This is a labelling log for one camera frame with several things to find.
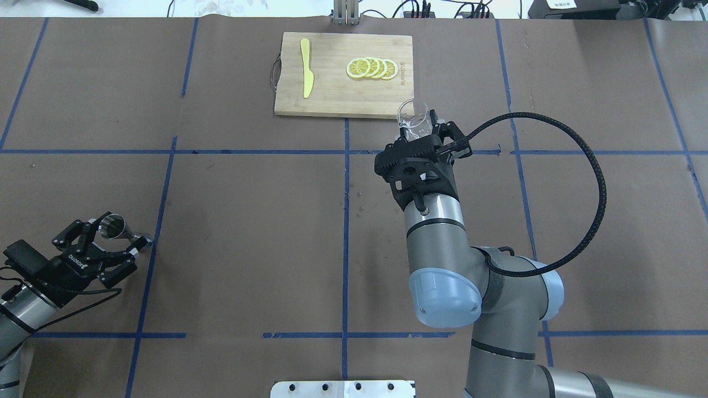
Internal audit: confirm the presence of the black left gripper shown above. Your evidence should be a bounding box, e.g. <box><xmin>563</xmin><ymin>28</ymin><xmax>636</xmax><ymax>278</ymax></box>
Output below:
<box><xmin>42</xmin><ymin>212</ymin><xmax>139</xmax><ymax>296</ymax></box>

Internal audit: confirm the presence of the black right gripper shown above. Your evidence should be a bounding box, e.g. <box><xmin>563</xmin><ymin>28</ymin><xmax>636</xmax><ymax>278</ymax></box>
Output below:
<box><xmin>374</xmin><ymin>121</ymin><xmax>473</xmax><ymax>211</ymax></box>

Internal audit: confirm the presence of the clear glass beaker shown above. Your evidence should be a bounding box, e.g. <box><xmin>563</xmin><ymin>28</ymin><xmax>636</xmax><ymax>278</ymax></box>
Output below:
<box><xmin>397</xmin><ymin>98</ymin><xmax>433</xmax><ymax>142</ymax></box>

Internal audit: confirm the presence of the steel jigger measuring cup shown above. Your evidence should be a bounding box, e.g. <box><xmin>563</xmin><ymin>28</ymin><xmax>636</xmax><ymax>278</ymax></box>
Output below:
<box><xmin>98</xmin><ymin>213</ymin><xmax>154</xmax><ymax>252</ymax></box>

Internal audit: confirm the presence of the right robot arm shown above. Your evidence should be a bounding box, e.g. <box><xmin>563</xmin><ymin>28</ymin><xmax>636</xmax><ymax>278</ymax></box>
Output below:
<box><xmin>374</xmin><ymin>112</ymin><xmax>682</xmax><ymax>397</ymax></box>

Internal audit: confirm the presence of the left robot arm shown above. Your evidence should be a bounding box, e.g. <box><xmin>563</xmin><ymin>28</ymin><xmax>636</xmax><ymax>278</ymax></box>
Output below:
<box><xmin>1</xmin><ymin>212</ymin><xmax>154</xmax><ymax>397</ymax></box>

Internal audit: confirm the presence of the lemon slice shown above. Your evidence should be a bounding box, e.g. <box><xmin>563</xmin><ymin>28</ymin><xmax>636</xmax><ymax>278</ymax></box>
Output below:
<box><xmin>365</xmin><ymin>56</ymin><xmax>379</xmax><ymax>78</ymax></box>
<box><xmin>346</xmin><ymin>57</ymin><xmax>370</xmax><ymax>79</ymax></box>
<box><xmin>381</xmin><ymin>60</ymin><xmax>399</xmax><ymax>81</ymax></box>
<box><xmin>372</xmin><ymin>59</ymin><xmax>388</xmax><ymax>79</ymax></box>

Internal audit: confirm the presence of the bamboo cutting board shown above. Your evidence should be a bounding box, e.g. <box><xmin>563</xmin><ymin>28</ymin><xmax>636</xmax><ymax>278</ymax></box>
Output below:
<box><xmin>274</xmin><ymin>32</ymin><xmax>414</xmax><ymax>120</ymax></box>

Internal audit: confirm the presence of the yellow plastic knife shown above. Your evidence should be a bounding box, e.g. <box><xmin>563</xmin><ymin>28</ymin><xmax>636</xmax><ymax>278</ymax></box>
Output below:
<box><xmin>299</xmin><ymin>38</ymin><xmax>315</xmax><ymax>99</ymax></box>

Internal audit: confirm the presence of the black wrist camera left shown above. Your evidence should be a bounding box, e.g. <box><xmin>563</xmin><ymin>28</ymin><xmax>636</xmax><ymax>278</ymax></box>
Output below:
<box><xmin>3</xmin><ymin>239</ymin><xmax>49</xmax><ymax>280</ymax></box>

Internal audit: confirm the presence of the aluminium frame post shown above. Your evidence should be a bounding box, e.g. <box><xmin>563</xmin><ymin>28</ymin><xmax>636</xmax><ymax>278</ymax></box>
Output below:
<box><xmin>331</xmin><ymin>0</ymin><xmax>361</xmax><ymax>26</ymax></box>

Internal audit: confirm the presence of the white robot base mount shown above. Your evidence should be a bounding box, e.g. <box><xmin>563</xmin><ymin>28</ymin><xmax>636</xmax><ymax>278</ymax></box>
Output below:
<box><xmin>269</xmin><ymin>380</ymin><xmax>417</xmax><ymax>397</ymax></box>

